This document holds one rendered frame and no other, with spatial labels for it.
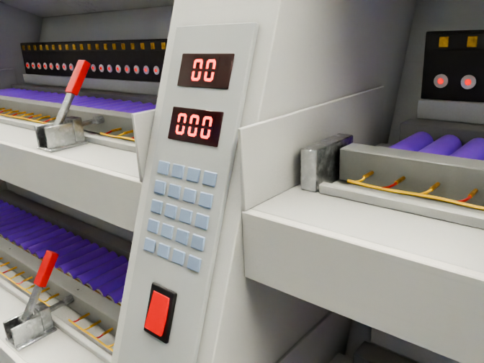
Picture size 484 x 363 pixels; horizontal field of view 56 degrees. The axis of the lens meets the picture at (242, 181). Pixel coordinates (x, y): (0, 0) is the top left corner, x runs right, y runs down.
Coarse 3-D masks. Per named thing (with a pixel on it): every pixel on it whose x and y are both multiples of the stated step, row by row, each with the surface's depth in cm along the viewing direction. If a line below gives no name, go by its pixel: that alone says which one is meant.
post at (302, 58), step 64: (192, 0) 31; (256, 0) 28; (320, 0) 30; (384, 0) 37; (256, 64) 27; (320, 64) 31; (384, 64) 39; (384, 128) 41; (256, 320) 31; (320, 320) 38
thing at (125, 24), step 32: (448, 0) 40; (480, 0) 38; (64, 32) 80; (96, 32) 74; (128, 32) 68; (160, 32) 64; (416, 32) 41; (416, 64) 41; (416, 96) 41; (352, 320) 43; (352, 352) 43
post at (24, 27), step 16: (0, 16) 79; (16, 16) 81; (32, 16) 84; (0, 32) 80; (16, 32) 82; (32, 32) 84; (0, 48) 80; (16, 48) 82; (0, 64) 81; (16, 64) 83; (16, 80) 83
